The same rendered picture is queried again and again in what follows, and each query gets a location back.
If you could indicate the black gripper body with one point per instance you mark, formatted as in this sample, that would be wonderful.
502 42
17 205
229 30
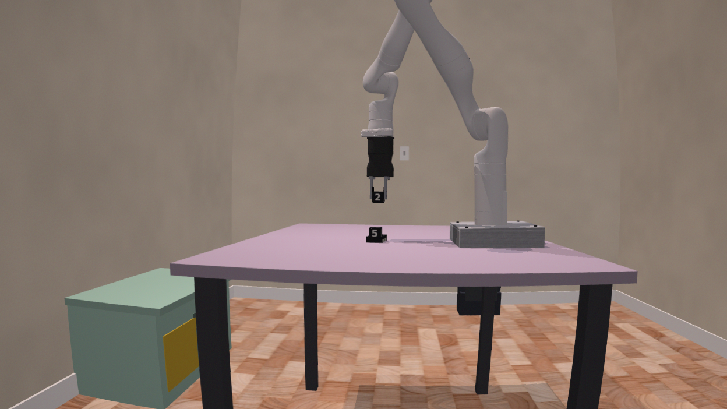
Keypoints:
380 147

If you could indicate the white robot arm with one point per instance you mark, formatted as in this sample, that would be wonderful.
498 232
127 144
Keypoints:
456 69

